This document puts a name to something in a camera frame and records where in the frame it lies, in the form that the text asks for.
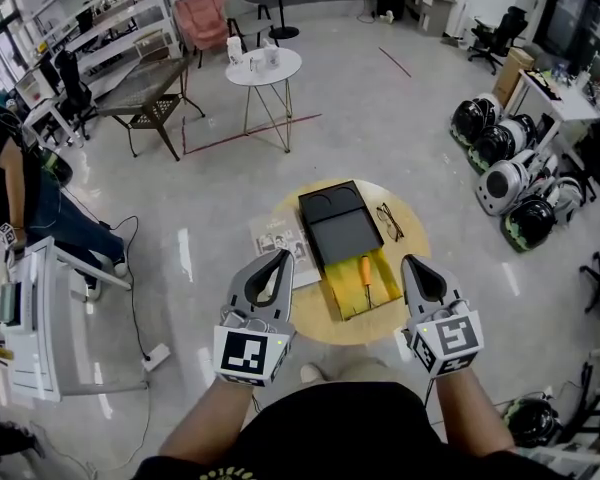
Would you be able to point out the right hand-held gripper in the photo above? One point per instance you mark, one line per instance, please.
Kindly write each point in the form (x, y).
(450, 338)

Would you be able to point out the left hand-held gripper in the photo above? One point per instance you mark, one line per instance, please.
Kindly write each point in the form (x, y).
(240, 355)

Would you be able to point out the black box with yellow drawer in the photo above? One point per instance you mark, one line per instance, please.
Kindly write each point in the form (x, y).
(340, 228)

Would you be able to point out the person's left forearm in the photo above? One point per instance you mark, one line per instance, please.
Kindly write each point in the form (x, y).
(205, 423)

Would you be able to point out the person's right forearm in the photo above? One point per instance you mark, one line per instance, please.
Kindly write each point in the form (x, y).
(472, 413)

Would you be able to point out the cardboard box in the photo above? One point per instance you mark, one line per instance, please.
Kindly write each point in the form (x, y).
(515, 73)

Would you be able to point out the illustrated grey book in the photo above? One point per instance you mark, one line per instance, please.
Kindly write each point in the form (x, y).
(275, 243)

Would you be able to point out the round wooden table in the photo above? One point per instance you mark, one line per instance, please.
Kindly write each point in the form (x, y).
(410, 218)

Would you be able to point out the black framed eyeglasses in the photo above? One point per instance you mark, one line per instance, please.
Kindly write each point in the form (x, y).
(390, 222)

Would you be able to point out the person's left white shoe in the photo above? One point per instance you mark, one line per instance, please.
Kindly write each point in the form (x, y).
(311, 373)

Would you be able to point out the person's beige trousers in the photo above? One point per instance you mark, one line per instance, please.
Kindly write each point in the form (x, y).
(360, 370)

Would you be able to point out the pile of black white helmets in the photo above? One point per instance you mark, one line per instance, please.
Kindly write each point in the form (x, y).
(500, 188)

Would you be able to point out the white power strip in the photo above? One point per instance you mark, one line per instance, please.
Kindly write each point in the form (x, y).
(156, 357)

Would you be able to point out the black green-trimmed helmet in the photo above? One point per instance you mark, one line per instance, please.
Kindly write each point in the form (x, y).
(530, 423)

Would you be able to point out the person's black shirt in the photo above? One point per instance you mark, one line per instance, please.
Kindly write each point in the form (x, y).
(340, 438)

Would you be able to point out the white metal desk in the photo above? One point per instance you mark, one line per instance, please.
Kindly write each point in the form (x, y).
(55, 328)

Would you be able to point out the white metal rack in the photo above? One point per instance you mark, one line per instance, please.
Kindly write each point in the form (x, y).
(590, 443)

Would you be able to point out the white round side table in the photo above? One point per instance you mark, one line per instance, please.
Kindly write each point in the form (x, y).
(285, 68)

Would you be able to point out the clear glass mug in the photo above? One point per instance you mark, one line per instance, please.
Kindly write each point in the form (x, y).
(255, 64)

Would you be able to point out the white cluttered desk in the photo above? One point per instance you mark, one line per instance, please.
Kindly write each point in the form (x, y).
(570, 105)

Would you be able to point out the dark glass coffee table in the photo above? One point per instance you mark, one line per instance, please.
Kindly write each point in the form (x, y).
(145, 88)

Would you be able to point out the white jug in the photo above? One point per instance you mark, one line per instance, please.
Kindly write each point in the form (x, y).
(271, 54)

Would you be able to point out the white carton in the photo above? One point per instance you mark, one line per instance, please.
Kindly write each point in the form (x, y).
(235, 50)

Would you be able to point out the white stove with black grate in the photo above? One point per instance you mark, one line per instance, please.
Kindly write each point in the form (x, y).
(17, 298)

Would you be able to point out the black floor stand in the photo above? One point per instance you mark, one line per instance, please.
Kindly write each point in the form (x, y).
(285, 32)

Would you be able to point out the grey chair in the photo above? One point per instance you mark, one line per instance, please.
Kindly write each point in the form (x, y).
(247, 18)

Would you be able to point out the pink armchair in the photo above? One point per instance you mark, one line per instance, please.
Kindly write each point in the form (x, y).
(202, 23)

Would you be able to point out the white shelving unit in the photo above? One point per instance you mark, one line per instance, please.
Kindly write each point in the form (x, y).
(110, 18)

